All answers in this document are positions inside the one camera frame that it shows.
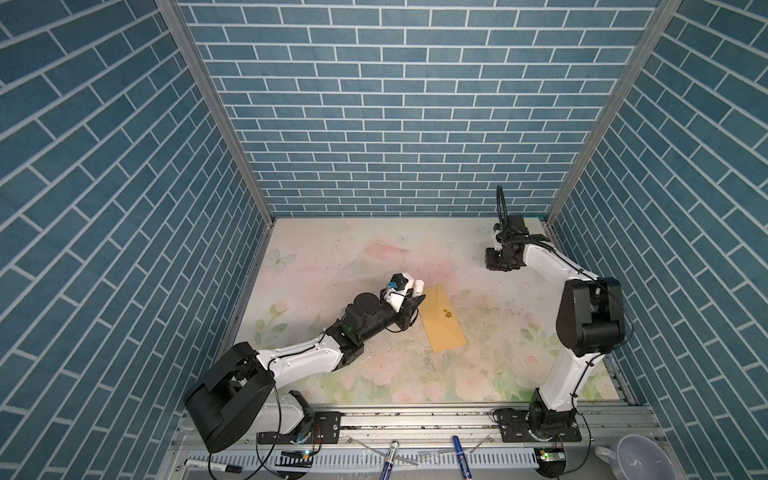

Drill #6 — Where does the white glue stick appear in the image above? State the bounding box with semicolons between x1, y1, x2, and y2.
412;280;425;297

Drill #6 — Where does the brown paper envelope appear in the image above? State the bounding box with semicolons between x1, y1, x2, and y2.
419;284;467;353

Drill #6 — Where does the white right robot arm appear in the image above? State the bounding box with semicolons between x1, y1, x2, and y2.
485;212;627;443

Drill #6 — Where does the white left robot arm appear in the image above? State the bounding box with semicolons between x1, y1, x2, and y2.
184;290;426;453

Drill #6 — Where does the white-blue marker pen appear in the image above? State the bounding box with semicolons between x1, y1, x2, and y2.
379;441;399;480

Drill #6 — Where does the blue marker pen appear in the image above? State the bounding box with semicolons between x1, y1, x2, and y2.
452;435;473;480

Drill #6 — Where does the black marker pen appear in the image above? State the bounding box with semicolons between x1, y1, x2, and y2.
184;458;243;473

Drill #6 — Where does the white plastic cup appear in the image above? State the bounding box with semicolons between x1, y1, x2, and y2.
593;435;676;480

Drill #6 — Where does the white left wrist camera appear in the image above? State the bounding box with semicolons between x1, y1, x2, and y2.
380;273;415;313

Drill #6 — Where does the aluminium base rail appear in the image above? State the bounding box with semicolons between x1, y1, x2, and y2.
159;401;683;479

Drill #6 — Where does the aluminium right corner post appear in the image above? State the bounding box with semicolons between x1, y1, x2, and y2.
546;0;682;226

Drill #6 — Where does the aluminium corner post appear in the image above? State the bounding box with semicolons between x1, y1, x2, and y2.
546;0;682;226
156;0;275;229

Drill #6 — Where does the aluminium left corner post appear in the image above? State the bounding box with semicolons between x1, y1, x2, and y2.
156;0;275;229

